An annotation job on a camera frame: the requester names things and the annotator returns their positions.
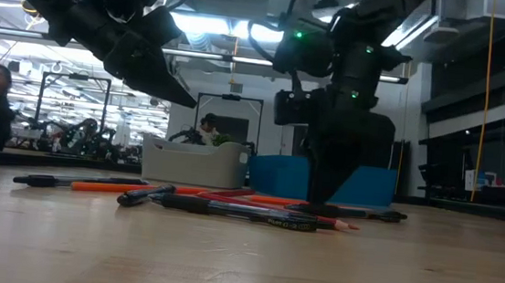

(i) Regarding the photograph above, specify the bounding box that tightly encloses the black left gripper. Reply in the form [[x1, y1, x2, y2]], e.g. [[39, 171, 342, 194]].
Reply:
[[0, 0, 207, 109]]

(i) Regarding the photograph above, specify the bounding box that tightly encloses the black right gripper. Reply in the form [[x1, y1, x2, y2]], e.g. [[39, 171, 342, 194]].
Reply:
[[300, 84, 400, 215]]

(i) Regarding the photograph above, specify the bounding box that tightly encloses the black retractable pen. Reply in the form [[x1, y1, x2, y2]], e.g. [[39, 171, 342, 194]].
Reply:
[[116, 179, 177, 213], [12, 167, 150, 197], [283, 200, 409, 225]]

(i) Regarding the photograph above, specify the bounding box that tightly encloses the orange pencil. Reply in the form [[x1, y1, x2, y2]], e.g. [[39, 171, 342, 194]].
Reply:
[[247, 194, 308, 208], [69, 175, 213, 204]]

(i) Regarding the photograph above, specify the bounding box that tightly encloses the blue plastic bin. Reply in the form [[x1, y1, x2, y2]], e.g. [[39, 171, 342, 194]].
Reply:
[[246, 152, 399, 210]]

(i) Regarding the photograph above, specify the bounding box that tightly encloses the black panel board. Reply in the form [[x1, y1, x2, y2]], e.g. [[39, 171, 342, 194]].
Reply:
[[387, 139, 412, 197]]

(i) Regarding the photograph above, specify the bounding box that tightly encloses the ceiling dome sensor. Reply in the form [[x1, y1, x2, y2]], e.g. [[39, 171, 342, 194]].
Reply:
[[19, 0, 41, 18]]

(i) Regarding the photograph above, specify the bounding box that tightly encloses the black storage rack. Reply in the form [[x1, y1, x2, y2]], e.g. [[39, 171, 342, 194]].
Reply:
[[415, 131, 479, 205]]

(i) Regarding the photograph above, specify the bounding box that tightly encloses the long ceiling light tube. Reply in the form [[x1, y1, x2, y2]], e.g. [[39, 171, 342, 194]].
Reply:
[[161, 47, 410, 86]]

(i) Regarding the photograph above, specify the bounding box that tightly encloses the black pen with Pilot print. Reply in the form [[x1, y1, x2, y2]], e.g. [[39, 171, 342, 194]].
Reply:
[[148, 191, 338, 235]]

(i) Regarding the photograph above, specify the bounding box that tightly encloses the green potted plant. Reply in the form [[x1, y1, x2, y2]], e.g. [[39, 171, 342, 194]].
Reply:
[[212, 131, 236, 149]]

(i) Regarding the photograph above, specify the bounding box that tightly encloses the white sign card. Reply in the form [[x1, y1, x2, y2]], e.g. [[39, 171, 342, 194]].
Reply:
[[463, 167, 479, 193]]

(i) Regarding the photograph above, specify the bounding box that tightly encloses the white plastic bin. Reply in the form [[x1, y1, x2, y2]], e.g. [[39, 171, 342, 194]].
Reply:
[[138, 133, 253, 192]]

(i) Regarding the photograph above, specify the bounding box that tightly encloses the white ceiling air unit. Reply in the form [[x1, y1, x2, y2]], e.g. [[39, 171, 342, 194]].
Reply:
[[435, 0, 505, 26]]

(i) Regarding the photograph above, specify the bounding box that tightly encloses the black stand frame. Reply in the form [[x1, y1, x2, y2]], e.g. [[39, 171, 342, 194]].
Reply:
[[32, 69, 112, 160], [191, 91, 266, 158]]

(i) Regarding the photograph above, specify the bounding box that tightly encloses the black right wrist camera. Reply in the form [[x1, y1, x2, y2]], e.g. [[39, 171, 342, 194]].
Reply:
[[271, 88, 326, 131]]

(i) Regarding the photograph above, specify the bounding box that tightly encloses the black table frame rail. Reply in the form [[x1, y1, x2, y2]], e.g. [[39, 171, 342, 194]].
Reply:
[[0, 149, 142, 179], [392, 194, 505, 224]]

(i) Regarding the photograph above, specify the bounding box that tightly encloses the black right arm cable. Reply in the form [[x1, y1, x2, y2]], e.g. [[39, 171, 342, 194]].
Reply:
[[243, 0, 314, 69]]

